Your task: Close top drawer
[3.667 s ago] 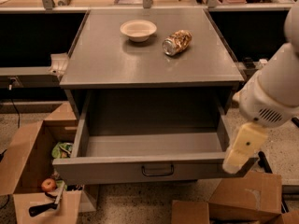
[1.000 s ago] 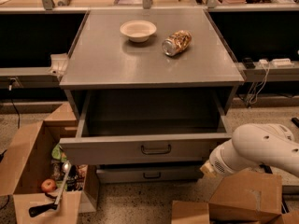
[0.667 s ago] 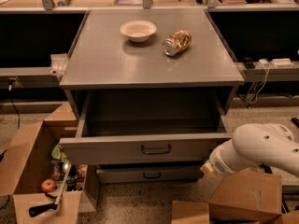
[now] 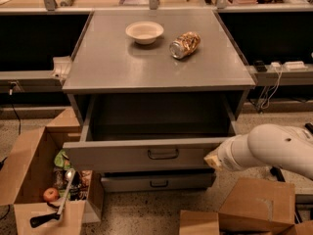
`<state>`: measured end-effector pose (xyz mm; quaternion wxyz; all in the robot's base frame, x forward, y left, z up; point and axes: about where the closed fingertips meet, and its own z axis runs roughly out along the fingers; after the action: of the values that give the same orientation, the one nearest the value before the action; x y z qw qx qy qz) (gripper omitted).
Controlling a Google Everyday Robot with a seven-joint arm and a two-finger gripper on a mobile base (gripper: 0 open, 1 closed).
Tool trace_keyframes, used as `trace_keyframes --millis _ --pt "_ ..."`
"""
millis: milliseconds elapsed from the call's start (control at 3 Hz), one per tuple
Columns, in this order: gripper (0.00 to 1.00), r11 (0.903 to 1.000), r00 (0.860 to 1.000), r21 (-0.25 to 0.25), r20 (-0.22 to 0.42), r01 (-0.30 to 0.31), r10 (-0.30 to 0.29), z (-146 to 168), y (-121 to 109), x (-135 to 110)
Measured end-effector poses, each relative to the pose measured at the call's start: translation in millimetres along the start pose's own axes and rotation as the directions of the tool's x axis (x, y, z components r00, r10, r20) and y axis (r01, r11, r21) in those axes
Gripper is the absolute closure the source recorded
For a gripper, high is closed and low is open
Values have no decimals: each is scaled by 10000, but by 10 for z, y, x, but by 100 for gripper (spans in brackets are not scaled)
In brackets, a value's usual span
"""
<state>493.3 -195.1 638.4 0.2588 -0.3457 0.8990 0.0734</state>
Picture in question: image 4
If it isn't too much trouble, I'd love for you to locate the grey lower drawer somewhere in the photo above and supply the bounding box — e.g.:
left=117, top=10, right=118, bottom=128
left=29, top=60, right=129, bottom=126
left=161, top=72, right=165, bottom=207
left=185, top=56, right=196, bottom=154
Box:
left=101, top=168, right=216, bottom=192

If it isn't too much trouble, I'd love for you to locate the black cable left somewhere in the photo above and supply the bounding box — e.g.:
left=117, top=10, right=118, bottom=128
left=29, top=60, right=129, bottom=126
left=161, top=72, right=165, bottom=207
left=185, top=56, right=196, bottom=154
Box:
left=7, top=81, right=22, bottom=136

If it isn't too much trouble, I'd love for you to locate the black handled spatula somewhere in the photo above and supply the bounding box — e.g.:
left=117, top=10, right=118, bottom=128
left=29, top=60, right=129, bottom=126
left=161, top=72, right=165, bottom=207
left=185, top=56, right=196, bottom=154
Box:
left=29, top=168, right=75, bottom=228

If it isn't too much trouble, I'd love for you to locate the grey metal drawer cabinet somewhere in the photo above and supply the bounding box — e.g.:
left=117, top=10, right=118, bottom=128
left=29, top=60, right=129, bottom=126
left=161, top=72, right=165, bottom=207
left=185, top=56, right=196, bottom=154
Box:
left=62, top=7, right=257, bottom=192

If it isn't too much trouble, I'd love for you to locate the clear plastic bracket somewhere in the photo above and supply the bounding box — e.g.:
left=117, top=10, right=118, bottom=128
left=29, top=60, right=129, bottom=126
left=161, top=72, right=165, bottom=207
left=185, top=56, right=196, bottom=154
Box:
left=51, top=56, right=72, bottom=79

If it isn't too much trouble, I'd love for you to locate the green chip bag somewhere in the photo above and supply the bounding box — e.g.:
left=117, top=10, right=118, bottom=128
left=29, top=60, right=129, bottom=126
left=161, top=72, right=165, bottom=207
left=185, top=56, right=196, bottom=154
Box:
left=54, top=150, right=71, bottom=170

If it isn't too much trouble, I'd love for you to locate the red apple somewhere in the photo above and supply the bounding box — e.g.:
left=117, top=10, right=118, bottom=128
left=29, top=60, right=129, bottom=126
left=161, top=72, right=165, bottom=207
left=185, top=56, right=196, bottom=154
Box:
left=43, top=187, right=59, bottom=202

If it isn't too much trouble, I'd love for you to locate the grey drawer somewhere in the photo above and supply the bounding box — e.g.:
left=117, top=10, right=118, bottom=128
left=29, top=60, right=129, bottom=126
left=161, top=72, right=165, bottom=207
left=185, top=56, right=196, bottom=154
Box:
left=64, top=92, right=235, bottom=172
left=101, top=168, right=216, bottom=192

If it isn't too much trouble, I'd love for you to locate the cardboard box right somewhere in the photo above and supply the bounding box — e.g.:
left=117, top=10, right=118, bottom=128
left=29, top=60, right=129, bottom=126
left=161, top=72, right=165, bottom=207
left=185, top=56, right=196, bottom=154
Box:
left=218, top=178, right=295, bottom=235

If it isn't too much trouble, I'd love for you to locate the open cardboard box left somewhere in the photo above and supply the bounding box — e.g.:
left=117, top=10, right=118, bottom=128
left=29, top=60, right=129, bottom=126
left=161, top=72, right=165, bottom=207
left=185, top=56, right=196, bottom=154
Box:
left=0, top=109, right=104, bottom=235

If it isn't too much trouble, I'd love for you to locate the grey top drawer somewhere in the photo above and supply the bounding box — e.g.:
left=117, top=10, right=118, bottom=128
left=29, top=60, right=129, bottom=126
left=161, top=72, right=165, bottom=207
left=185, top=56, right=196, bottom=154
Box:
left=64, top=92, right=235, bottom=172

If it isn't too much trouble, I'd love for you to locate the small cardboard box bottom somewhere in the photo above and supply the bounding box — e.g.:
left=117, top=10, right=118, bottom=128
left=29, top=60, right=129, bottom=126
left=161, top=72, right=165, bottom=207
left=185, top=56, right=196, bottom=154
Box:
left=179, top=211, right=219, bottom=235

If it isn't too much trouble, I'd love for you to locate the white power strip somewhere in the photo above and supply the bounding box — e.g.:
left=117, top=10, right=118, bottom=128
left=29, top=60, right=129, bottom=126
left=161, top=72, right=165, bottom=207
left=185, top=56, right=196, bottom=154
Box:
left=271, top=61, right=307, bottom=71

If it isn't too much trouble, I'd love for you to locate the black power adapter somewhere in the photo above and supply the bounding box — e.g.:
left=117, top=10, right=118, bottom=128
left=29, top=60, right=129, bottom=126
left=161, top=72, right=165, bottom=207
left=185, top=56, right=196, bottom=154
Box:
left=253, top=61, right=267, bottom=72

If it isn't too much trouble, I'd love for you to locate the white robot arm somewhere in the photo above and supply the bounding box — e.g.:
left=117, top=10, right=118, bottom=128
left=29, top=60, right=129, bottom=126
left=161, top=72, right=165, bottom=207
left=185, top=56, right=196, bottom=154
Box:
left=204, top=124, right=313, bottom=179

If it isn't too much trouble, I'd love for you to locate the beige paper bowl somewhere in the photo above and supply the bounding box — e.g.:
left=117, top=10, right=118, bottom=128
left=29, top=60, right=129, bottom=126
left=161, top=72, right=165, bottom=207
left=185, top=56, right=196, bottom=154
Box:
left=125, top=22, right=164, bottom=45

